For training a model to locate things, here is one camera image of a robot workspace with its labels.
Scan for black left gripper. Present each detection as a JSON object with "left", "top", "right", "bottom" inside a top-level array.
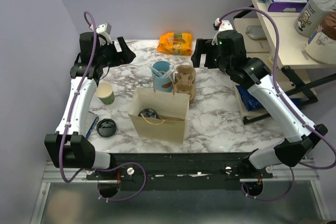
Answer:
[{"left": 97, "top": 37, "right": 135, "bottom": 68}]

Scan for green paper cup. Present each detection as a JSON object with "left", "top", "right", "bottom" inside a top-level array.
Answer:
[{"left": 96, "top": 82, "right": 115, "bottom": 105}]

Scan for black plastic cup lid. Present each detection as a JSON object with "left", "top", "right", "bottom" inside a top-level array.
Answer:
[{"left": 138, "top": 108, "right": 159, "bottom": 119}]

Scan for beige paper bag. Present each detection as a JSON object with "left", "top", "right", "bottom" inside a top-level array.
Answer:
[{"left": 128, "top": 87, "right": 190, "bottom": 144}]

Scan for single brown pulp cup carrier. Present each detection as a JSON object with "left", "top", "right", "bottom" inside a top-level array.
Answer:
[{"left": 158, "top": 115, "right": 185, "bottom": 122}]

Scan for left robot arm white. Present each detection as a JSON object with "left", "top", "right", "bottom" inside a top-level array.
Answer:
[{"left": 44, "top": 31, "right": 136, "bottom": 179}]

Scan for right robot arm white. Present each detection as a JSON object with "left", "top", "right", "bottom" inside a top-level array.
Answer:
[{"left": 191, "top": 30, "right": 328, "bottom": 178}]

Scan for razor blister pack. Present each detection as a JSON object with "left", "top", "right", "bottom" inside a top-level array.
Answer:
[{"left": 85, "top": 111, "right": 99, "bottom": 139}]

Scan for orange snack bag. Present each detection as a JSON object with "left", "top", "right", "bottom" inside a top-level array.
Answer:
[{"left": 157, "top": 32, "right": 193, "bottom": 56}]

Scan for brown pulp cup carrier stack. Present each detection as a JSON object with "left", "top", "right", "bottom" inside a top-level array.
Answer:
[{"left": 174, "top": 65, "right": 196, "bottom": 103}]

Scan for blue straw holder cup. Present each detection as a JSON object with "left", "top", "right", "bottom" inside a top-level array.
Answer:
[{"left": 151, "top": 61, "right": 173, "bottom": 92}]

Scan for grey computer mouse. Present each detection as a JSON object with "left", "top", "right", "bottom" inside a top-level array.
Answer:
[{"left": 245, "top": 25, "right": 267, "bottom": 40}]

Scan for blue snack bag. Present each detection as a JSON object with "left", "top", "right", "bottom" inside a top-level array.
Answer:
[{"left": 236, "top": 85, "right": 264, "bottom": 111}]

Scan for purple tissue box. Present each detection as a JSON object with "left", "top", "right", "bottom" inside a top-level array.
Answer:
[{"left": 263, "top": 0, "right": 309, "bottom": 13}]

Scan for cartoon paper roll brown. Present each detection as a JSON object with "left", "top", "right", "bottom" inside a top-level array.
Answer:
[{"left": 305, "top": 13, "right": 336, "bottom": 65}]

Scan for cartoon paper roll grey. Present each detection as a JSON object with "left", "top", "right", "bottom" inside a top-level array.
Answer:
[{"left": 295, "top": 0, "right": 335, "bottom": 38}]

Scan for beige shelf rack black frame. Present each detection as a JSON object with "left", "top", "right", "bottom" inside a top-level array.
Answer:
[{"left": 233, "top": 11, "right": 335, "bottom": 109}]

